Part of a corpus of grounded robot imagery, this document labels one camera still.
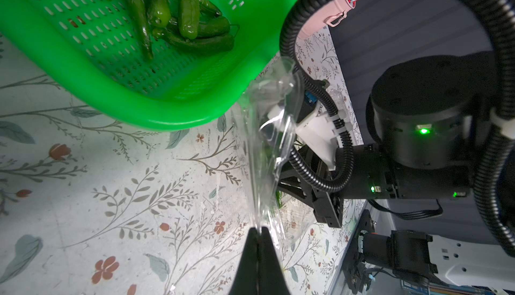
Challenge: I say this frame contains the green plastic basket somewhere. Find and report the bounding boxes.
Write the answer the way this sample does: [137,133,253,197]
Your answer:
[1,0,296,131]

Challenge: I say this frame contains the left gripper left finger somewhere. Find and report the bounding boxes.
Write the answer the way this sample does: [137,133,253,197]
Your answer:
[228,228,260,295]

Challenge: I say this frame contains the pink pen cup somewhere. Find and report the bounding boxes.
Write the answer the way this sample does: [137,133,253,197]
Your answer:
[298,0,358,40]

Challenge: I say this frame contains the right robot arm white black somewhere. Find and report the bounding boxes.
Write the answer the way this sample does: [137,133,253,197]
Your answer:
[278,51,514,294]

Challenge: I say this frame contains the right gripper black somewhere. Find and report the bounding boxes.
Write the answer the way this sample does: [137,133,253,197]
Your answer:
[278,144,471,228]

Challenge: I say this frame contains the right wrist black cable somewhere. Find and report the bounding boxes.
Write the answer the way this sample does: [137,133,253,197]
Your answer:
[278,0,515,257]

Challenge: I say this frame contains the clear pepper container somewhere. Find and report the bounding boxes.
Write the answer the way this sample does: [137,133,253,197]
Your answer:
[231,57,304,250]

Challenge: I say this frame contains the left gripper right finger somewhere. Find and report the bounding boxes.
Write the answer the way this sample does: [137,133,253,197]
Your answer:
[260,227,290,295]

